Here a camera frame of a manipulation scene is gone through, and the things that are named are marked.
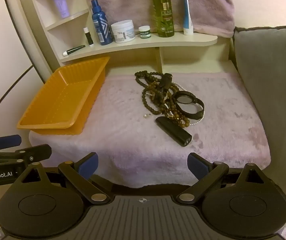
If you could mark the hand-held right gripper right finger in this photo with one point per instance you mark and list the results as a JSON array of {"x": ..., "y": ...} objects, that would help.
[{"x": 195, "y": 166}]

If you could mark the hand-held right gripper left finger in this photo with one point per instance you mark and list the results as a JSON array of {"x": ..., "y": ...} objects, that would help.
[{"x": 90, "y": 165}]

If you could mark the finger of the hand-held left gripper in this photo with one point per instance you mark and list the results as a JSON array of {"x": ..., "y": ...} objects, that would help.
[
  {"x": 37, "y": 151},
  {"x": 5, "y": 141}
]

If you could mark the orange plastic tray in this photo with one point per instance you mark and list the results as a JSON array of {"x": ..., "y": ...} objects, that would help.
[{"x": 58, "y": 100}]

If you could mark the black wrist watch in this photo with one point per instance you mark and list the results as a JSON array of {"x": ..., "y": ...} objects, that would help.
[{"x": 184, "y": 100}]

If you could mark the black cylindrical case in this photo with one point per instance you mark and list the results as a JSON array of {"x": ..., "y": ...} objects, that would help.
[{"x": 174, "y": 131}]

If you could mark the amber glossy bead strand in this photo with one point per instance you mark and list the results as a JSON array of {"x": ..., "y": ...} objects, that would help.
[{"x": 183, "y": 123}]

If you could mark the black hair clip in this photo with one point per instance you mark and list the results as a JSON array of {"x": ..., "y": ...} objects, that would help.
[{"x": 165, "y": 80}]

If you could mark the dark green small tube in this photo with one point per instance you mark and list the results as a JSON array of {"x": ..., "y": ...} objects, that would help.
[{"x": 75, "y": 48}]

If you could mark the grey cushion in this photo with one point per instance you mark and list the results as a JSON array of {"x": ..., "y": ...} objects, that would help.
[{"x": 270, "y": 80}]

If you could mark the white lip balm stick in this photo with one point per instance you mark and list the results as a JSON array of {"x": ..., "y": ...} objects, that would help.
[{"x": 88, "y": 37}]

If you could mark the cream wooden shelf unit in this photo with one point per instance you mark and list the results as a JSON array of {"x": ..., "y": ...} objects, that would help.
[{"x": 145, "y": 45}]

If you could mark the white cream jar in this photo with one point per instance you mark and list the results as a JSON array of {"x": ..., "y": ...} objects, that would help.
[{"x": 123, "y": 32}]

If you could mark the blue spray bottle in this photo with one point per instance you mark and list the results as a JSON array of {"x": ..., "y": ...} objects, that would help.
[{"x": 101, "y": 27}]

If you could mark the small green label jar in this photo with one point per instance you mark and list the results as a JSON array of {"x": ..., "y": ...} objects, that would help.
[{"x": 144, "y": 33}]

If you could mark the white and blue tube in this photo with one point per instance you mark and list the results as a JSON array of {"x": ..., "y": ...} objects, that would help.
[{"x": 188, "y": 20}]

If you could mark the purple tube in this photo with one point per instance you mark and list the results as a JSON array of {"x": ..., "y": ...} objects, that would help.
[{"x": 61, "y": 2}]

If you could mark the green spray bottle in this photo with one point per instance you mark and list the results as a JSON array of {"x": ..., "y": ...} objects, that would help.
[{"x": 163, "y": 12}]

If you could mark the pink towel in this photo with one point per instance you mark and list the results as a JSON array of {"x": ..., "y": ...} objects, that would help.
[{"x": 133, "y": 2}]

